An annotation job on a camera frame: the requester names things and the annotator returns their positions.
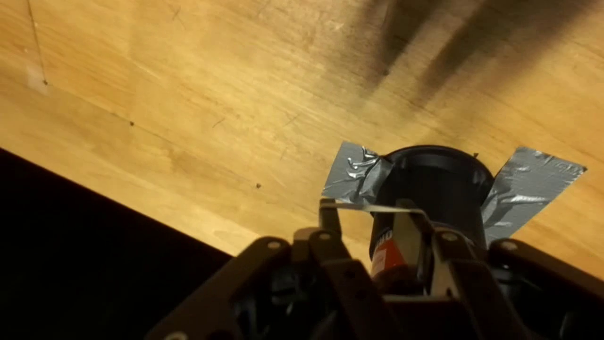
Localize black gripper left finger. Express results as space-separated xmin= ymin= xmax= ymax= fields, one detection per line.
xmin=292 ymin=199 xmax=399 ymax=340

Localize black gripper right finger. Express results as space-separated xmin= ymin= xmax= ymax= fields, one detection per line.
xmin=401 ymin=210 xmax=530 ymax=340

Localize grey duct tape patch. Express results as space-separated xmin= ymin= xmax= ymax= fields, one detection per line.
xmin=322 ymin=142 xmax=584 ymax=246

